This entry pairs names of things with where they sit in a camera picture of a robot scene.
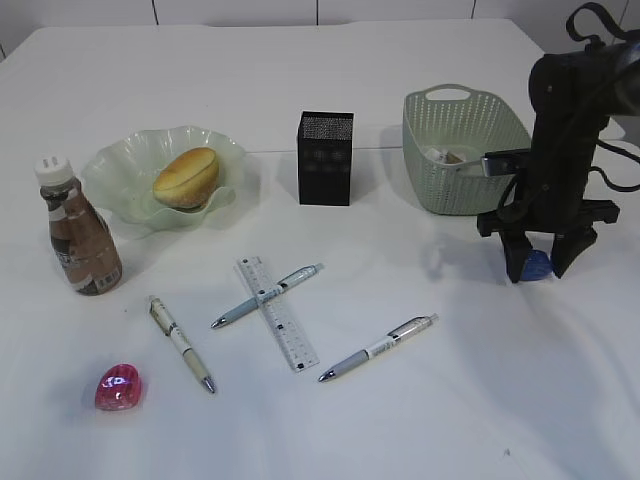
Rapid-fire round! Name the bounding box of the blue grip pen on ruler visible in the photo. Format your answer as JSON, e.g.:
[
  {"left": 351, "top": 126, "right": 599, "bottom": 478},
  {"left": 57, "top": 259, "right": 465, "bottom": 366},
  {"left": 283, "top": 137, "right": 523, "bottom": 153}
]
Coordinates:
[{"left": 210, "top": 263, "right": 324, "bottom": 329}]

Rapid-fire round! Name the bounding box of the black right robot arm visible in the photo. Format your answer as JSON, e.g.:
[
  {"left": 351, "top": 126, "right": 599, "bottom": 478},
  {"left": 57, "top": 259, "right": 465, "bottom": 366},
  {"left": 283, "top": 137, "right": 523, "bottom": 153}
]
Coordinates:
[{"left": 477, "top": 41, "right": 639, "bottom": 283}]

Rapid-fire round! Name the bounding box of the brown bread loaf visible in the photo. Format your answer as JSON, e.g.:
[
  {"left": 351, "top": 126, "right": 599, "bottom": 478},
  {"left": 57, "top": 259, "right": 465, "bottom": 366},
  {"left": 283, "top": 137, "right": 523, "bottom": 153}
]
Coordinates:
[{"left": 152, "top": 147, "right": 220, "bottom": 210}]

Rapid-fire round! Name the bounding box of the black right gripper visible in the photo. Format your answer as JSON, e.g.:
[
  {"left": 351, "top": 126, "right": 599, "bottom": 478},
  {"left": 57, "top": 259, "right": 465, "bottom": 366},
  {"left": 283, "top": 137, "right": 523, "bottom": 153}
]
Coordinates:
[{"left": 477, "top": 179, "right": 620, "bottom": 283}]

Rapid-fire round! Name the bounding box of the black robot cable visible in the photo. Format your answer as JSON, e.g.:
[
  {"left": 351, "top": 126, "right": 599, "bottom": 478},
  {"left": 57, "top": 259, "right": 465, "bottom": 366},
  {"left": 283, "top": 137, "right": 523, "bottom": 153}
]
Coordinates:
[{"left": 564, "top": 1, "right": 640, "bottom": 51}]

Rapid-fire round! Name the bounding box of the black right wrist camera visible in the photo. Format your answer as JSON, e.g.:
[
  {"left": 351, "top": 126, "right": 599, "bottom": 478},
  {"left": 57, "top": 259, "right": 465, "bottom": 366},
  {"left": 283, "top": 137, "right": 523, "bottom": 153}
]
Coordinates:
[{"left": 481, "top": 148, "right": 531, "bottom": 177}]

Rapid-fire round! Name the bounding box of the white paper ball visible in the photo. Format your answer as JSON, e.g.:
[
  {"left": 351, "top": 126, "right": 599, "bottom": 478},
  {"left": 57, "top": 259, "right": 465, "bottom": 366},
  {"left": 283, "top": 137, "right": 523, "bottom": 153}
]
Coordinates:
[{"left": 425, "top": 148, "right": 449, "bottom": 164}]

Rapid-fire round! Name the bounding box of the small grey paper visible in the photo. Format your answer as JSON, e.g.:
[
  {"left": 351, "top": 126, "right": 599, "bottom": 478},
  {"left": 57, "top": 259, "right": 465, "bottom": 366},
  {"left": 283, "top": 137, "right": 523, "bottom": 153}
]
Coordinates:
[{"left": 445, "top": 151, "right": 466, "bottom": 164}]

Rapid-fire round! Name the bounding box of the grey grip ballpoint pen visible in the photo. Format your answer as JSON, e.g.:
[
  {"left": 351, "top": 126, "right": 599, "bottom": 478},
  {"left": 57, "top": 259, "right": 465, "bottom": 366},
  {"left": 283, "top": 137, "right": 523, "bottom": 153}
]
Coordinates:
[{"left": 318, "top": 314, "right": 439, "bottom": 383}]

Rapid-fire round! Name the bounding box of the beige grip ballpoint pen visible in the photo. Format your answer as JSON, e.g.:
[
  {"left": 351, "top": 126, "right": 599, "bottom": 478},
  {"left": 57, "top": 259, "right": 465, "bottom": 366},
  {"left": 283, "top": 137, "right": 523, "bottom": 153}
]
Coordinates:
[{"left": 149, "top": 296, "right": 216, "bottom": 394}]

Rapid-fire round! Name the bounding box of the green plastic woven basket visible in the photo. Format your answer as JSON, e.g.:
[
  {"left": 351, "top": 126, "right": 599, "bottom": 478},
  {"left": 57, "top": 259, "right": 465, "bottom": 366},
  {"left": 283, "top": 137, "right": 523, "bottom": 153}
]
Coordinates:
[{"left": 402, "top": 84, "right": 530, "bottom": 216}]

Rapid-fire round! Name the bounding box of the clear plastic ruler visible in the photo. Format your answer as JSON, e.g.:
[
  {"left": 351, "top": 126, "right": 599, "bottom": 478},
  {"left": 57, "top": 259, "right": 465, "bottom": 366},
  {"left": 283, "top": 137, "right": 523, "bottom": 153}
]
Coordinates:
[{"left": 237, "top": 257, "right": 319, "bottom": 372}]

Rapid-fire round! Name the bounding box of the green wavy glass plate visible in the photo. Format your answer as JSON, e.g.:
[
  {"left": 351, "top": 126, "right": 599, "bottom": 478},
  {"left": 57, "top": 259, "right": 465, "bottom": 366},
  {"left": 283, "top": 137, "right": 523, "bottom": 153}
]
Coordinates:
[{"left": 82, "top": 125, "right": 245, "bottom": 231}]

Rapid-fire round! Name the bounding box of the black mesh pen holder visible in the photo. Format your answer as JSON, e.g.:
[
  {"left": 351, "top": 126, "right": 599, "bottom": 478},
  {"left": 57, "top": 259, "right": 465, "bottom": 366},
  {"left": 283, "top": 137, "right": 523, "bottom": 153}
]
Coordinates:
[{"left": 297, "top": 111, "right": 354, "bottom": 206}]

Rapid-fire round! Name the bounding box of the brown coffee drink bottle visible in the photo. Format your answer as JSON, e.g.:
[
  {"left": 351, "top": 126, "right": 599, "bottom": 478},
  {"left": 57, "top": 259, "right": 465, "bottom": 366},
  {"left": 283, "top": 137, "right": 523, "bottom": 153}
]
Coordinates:
[{"left": 34, "top": 156, "right": 122, "bottom": 296}]

